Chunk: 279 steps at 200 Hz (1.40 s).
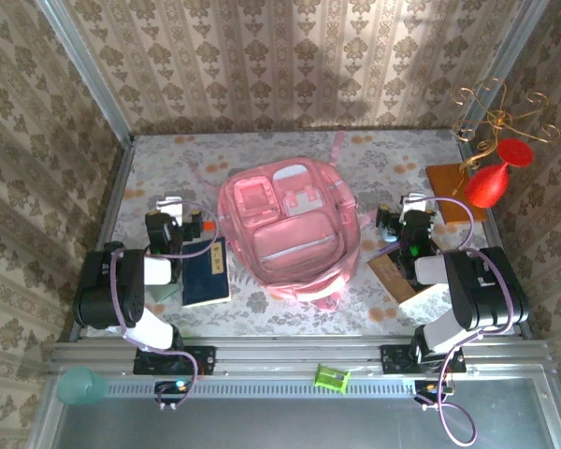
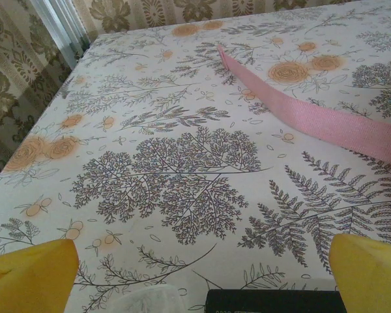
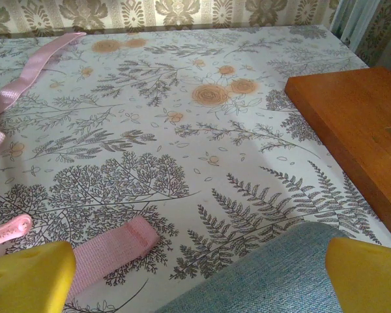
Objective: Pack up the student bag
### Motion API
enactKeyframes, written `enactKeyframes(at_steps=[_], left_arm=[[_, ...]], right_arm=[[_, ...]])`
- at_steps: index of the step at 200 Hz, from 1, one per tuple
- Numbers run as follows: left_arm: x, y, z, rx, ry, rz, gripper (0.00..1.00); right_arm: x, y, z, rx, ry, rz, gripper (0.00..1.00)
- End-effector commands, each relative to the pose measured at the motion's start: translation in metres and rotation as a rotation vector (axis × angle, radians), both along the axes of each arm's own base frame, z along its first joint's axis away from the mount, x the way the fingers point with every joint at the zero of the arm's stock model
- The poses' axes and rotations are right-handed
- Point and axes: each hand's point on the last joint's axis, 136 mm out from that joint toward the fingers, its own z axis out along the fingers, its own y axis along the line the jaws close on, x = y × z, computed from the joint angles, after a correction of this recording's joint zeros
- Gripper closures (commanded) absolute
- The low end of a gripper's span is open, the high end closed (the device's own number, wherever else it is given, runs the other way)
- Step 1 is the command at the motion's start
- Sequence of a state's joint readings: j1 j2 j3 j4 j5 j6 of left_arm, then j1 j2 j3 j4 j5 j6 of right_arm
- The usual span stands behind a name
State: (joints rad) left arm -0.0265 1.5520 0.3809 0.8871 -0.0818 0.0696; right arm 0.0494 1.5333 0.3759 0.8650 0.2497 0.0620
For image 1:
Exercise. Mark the orange black highlighter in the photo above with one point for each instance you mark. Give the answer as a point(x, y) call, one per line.
point(209, 226)

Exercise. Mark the brown kraft notebook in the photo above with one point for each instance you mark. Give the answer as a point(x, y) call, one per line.
point(387, 277)

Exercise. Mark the navy blue book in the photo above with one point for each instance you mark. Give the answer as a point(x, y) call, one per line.
point(205, 280)

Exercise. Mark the pink school backpack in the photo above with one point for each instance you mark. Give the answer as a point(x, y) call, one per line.
point(290, 243)

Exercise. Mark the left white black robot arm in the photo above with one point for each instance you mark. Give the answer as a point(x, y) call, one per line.
point(107, 290)

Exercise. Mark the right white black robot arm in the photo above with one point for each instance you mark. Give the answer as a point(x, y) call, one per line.
point(486, 290)

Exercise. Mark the green set square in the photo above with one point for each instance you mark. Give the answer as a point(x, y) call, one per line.
point(164, 292)

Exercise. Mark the red plastic wine glass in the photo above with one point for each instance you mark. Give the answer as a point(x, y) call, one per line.
point(488, 184)

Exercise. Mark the small black controller board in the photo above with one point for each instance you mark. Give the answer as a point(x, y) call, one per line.
point(432, 389)
point(170, 388)

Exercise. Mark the green pencil sharpener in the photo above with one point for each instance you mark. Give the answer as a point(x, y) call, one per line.
point(331, 378)

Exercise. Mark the teal translucent cup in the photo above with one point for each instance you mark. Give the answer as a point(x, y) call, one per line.
point(77, 386)

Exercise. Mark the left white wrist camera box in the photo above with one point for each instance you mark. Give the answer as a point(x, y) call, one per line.
point(170, 206)

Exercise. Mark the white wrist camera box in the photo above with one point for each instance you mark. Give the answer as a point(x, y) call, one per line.
point(170, 206)
point(413, 202)

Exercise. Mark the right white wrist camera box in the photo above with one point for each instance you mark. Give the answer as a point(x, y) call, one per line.
point(413, 202)

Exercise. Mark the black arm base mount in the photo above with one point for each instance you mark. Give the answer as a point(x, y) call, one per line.
point(395, 360)
point(201, 360)

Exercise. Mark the aluminium mounting rail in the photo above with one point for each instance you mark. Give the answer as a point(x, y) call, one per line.
point(285, 355)

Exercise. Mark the aluminium frame post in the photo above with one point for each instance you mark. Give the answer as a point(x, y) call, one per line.
point(513, 42)
point(88, 70)

